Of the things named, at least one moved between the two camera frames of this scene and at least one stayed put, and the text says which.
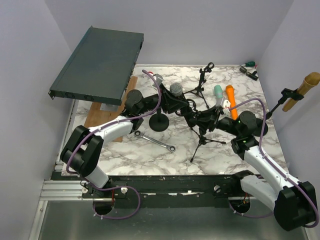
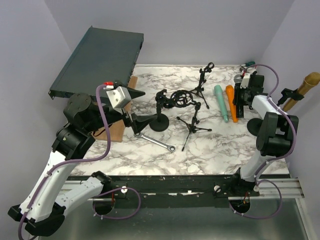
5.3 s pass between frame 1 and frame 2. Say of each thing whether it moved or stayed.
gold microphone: stayed
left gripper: moved
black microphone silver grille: moved
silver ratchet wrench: stayed
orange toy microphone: stayed
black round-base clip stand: stayed
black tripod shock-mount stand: moved
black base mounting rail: stayed
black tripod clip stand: stayed
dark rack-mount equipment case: stayed
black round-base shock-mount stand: stayed
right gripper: moved
